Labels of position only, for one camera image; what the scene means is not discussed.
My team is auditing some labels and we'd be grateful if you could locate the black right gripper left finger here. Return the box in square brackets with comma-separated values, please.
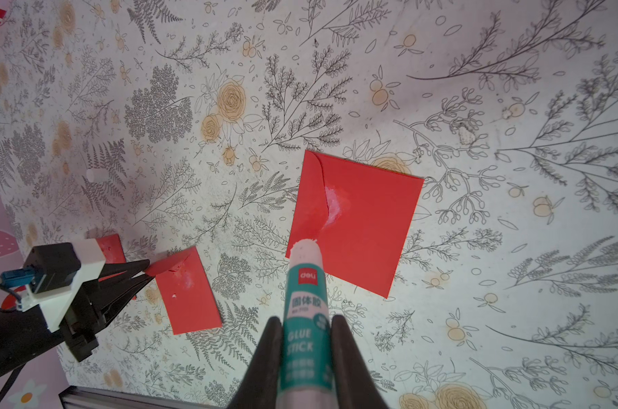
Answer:
[227, 316, 283, 409]

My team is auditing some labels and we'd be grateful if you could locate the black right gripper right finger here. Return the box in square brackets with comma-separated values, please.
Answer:
[330, 315, 388, 409]

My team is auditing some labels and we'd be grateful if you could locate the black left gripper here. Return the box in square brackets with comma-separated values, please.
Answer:
[59, 259, 154, 362]

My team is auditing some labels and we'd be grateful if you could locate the green white glue stick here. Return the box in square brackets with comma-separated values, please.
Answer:
[276, 240, 336, 408]

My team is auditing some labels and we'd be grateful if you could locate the red envelope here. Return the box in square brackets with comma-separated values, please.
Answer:
[288, 150, 424, 298]
[145, 247, 222, 335]
[96, 233, 130, 299]

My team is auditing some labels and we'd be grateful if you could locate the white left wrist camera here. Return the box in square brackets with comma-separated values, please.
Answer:
[0, 239, 106, 332]

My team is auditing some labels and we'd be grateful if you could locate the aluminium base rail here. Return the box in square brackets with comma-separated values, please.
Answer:
[59, 386, 214, 409]

